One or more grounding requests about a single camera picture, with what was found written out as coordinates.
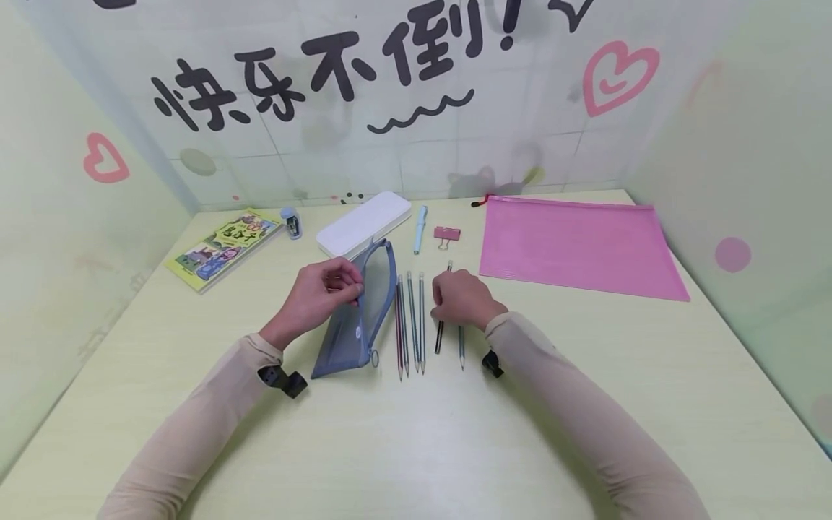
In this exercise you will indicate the black wrist band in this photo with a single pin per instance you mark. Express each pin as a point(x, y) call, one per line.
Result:
point(492, 363)
point(284, 380)

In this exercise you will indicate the blue mesh pencil pouch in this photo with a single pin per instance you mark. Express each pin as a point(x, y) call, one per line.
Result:
point(351, 336)

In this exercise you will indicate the person's left forearm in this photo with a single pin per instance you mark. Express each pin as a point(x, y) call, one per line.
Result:
point(195, 433)

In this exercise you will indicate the pink binder clip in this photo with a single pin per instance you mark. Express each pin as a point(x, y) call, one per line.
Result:
point(447, 234)

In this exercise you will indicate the person's left thumb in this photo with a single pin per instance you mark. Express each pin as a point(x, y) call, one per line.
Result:
point(352, 296)

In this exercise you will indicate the person's right fingers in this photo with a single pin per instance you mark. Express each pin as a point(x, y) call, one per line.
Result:
point(442, 300)

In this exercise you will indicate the grey striped pencil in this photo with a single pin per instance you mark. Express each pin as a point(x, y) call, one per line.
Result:
point(404, 332)

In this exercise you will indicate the light blue pen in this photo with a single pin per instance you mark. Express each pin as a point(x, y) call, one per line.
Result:
point(420, 227)

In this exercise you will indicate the white pencil case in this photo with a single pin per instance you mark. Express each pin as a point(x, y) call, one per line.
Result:
point(364, 224)

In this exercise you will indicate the black pencil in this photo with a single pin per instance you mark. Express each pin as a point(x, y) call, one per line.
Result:
point(440, 338)

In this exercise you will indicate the person's left hand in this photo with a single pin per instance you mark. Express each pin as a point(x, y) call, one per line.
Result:
point(312, 300)

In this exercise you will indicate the person's right hand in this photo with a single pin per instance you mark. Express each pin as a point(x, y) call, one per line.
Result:
point(471, 300)

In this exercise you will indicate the person's right forearm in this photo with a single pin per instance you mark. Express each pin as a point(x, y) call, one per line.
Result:
point(585, 419)

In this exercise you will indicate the pink striped pencil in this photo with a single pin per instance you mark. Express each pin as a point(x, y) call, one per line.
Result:
point(399, 339)

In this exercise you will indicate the yellow picture book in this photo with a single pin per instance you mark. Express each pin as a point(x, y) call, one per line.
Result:
point(224, 249)

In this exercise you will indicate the person's left fingers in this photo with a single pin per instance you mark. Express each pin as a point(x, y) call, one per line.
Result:
point(344, 271)

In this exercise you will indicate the pink mesh zip folder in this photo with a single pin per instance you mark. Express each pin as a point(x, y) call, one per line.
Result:
point(578, 245)

